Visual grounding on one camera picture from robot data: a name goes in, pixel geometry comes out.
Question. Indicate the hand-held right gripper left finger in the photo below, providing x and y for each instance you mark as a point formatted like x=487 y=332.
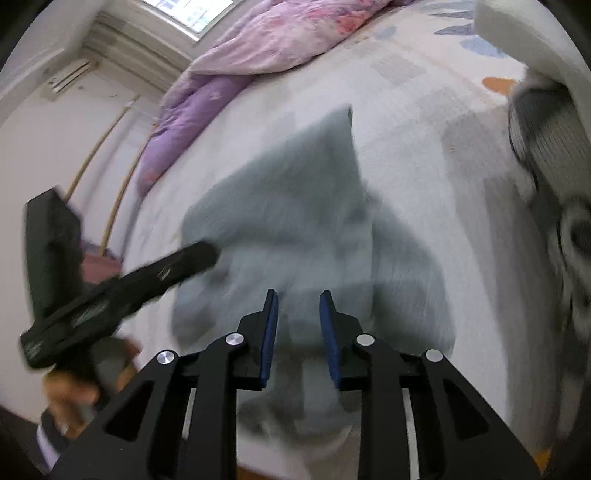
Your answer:
x=270 y=339

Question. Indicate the wooden barre rail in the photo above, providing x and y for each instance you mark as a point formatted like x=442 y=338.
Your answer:
x=99 y=143
x=122 y=194

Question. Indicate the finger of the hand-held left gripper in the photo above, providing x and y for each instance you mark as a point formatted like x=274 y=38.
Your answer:
x=175 y=267

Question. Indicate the bed with floral sheet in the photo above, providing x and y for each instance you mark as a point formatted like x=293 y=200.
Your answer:
x=438 y=138

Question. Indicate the white garment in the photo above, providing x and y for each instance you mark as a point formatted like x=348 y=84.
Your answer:
x=531 y=37

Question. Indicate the white air conditioner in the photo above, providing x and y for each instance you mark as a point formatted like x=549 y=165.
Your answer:
x=69 y=77

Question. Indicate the barred window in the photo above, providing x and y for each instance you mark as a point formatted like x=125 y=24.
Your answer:
x=189 y=14

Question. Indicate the grey striped knit garment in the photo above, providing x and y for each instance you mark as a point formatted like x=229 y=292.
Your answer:
x=549 y=138

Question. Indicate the person's left hand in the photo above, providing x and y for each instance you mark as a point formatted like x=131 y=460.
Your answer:
x=69 y=401

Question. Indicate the grey zip hoodie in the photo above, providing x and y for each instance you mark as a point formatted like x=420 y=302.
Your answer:
x=277 y=207

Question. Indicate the grey beige curtain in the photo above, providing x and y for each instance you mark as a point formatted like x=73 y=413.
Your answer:
x=134 y=50

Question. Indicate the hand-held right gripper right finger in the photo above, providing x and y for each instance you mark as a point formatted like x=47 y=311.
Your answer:
x=328 y=339

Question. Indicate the purple floral quilt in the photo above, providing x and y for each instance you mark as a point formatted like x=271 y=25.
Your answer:
x=194 y=115

